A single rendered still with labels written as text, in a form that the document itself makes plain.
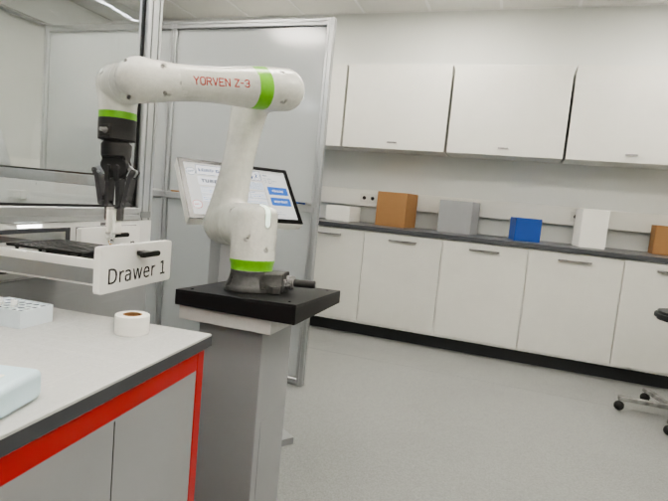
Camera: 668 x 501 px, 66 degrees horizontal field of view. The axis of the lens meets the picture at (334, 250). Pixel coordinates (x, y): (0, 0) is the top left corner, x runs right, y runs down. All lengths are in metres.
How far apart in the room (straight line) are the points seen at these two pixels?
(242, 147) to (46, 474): 1.06
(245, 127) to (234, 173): 0.14
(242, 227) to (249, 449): 0.61
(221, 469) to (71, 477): 0.73
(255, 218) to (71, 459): 0.78
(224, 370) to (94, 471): 0.60
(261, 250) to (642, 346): 3.18
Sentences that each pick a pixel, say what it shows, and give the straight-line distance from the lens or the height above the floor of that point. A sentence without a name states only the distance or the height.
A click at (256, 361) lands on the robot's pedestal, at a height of 0.63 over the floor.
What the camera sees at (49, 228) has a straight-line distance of 1.64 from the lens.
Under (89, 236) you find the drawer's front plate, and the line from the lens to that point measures 1.74.
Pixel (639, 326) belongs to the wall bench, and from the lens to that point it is 4.12.
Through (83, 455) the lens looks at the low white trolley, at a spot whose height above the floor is 0.66.
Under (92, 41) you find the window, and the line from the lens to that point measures 1.81.
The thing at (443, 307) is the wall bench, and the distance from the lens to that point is 4.05.
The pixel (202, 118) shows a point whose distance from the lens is 3.26.
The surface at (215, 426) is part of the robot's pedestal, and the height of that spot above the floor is 0.42.
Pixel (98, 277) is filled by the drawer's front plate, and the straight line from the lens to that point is 1.27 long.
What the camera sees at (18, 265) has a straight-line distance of 1.44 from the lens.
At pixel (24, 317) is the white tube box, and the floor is 0.78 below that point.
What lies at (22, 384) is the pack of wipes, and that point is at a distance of 0.83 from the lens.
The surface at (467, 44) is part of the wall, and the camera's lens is 4.91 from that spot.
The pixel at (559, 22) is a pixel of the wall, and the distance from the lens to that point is 4.94.
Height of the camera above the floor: 1.08
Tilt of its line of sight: 6 degrees down
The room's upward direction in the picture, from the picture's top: 5 degrees clockwise
